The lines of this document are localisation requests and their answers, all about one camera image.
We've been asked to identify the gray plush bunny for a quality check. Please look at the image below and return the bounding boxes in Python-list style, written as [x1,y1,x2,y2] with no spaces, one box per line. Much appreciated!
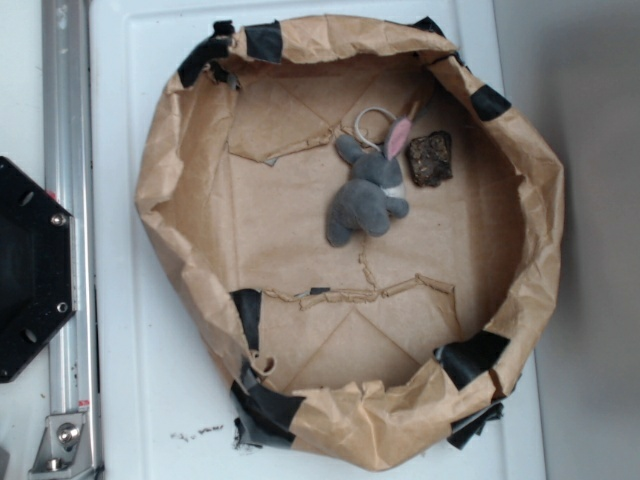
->
[326,116,412,247]

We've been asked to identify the brown paper bin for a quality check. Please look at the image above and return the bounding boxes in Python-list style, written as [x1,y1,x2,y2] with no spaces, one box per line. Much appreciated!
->
[136,15,564,471]

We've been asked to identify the dark brown rock chunk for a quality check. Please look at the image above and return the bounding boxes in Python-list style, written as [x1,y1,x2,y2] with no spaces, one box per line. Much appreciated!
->
[406,130,453,187]

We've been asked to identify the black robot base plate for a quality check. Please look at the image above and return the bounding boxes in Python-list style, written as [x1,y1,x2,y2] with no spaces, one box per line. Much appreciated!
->
[1,157,75,384]

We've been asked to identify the aluminum extrusion rail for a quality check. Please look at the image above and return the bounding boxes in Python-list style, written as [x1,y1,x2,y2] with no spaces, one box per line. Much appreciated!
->
[41,1,104,479]

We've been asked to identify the metal corner bracket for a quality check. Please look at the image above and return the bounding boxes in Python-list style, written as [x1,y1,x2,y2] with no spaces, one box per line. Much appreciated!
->
[28,412,92,479]

